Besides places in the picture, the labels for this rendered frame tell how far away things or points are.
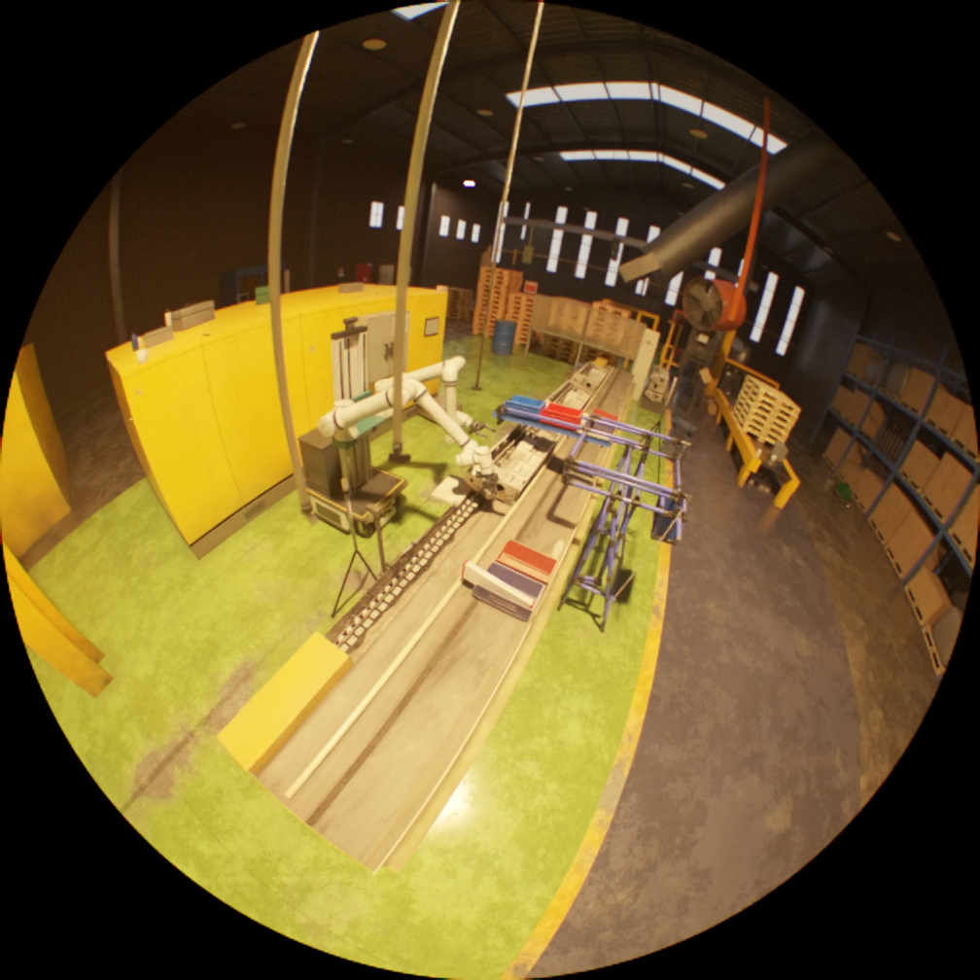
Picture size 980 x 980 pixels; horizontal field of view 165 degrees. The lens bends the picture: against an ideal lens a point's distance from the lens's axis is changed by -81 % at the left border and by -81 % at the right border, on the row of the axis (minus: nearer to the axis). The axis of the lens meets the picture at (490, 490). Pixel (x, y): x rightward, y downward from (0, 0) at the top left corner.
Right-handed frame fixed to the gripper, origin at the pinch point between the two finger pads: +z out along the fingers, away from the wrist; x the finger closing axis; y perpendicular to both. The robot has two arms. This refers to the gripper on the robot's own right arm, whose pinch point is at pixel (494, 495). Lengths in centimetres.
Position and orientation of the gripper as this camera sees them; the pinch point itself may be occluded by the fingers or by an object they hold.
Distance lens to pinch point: 222.7
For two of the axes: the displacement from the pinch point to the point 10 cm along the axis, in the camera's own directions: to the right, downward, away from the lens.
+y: 8.6, 0.1, -5.1
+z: 2.5, 8.7, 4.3
